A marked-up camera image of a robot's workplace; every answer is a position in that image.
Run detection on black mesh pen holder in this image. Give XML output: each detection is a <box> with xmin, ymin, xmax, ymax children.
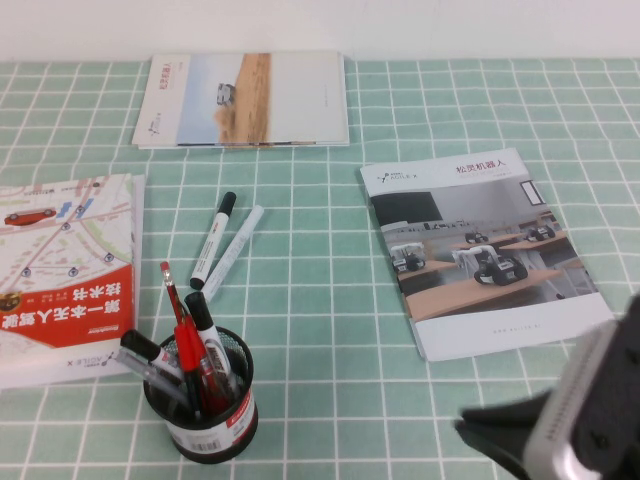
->
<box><xmin>143</xmin><ymin>332</ymin><xmax>260</xmax><ymax>465</ymax></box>

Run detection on all white marker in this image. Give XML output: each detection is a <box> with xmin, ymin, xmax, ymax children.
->
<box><xmin>201</xmin><ymin>204</ymin><xmax>265</xmax><ymax>304</ymax></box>

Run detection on thin red pen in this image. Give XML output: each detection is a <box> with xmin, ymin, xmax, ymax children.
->
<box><xmin>159</xmin><ymin>260</ymin><xmax>194</xmax><ymax>331</ymax></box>

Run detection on desert car photo brochure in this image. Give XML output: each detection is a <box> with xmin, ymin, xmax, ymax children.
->
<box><xmin>131</xmin><ymin>51</ymin><xmax>350</xmax><ymax>149</ymax></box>

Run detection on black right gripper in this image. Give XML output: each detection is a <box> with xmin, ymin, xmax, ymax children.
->
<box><xmin>574</xmin><ymin>292</ymin><xmax>640</xmax><ymax>480</ymax></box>

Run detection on robot classroom photo brochure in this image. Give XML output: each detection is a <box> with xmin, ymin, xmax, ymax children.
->
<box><xmin>358</xmin><ymin>147</ymin><xmax>620</xmax><ymax>363</ymax></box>

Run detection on red map cover book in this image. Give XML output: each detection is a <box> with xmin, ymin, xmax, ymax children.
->
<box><xmin>0</xmin><ymin>173</ymin><xmax>146</xmax><ymax>390</ymax></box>

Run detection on clear grey pen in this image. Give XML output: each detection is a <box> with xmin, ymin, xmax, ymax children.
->
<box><xmin>116</xmin><ymin>349</ymin><xmax>194</xmax><ymax>409</ymax></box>

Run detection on red transparent gel pen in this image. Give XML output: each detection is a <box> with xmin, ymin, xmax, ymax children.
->
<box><xmin>198</xmin><ymin>357</ymin><xmax>226</xmax><ymax>409</ymax></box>

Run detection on black cap white marker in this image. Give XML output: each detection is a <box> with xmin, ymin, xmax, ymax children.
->
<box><xmin>188</xmin><ymin>191</ymin><xmax>238</xmax><ymax>291</ymax></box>

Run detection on red and black pen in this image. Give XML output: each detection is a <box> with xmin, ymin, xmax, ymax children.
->
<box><xmin>172</xmin><ymin>322</ymin><xmax>204</xmax><ymax>420</ymax></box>

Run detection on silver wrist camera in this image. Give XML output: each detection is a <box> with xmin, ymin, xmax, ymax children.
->
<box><xmin>523</xmin><ymin>317</ymin><xmax>624</xmax><ymax>480</ymax></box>

